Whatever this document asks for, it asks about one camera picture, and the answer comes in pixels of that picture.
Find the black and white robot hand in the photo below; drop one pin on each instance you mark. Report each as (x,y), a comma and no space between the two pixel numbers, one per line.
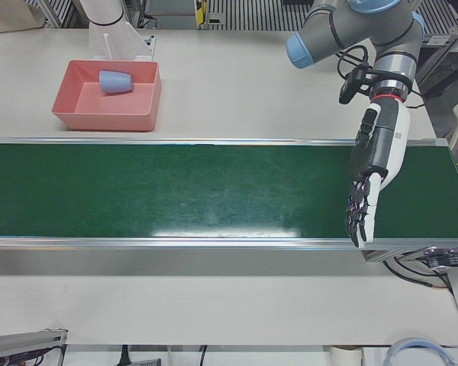
(385,145)

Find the light blue plastic cup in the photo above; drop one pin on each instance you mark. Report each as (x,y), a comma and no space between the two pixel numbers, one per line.
(116,82)

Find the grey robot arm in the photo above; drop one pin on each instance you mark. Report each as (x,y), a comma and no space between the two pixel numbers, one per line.
(347,23)

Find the white paper cup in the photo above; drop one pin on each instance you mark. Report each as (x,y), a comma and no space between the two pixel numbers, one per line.
(345,356)

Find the pink plastic box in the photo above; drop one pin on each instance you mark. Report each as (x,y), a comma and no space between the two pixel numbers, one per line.
(99,119)

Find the green conveyor belt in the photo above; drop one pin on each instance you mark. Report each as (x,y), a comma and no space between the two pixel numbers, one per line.
(175,190)

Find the yellow and black tool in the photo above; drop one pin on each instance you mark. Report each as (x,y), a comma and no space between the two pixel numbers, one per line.
(201,11)

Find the beige cloth bag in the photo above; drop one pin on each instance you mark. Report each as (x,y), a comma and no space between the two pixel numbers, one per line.
(11,15)

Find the aluminium profile beam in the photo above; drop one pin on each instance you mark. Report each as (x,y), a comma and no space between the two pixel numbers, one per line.
(23,343)

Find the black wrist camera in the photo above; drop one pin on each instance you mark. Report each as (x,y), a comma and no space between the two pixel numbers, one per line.
(349,85)

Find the aluminium conveyor end bracket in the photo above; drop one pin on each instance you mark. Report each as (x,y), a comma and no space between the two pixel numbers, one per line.
(389,255)

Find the aluminium conveyor side rail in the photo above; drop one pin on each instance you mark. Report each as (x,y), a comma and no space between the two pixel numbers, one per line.
(213,243)
(213,142)

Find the white cylindrical robot pedestal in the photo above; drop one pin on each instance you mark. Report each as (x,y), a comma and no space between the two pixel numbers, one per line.
(103,11)

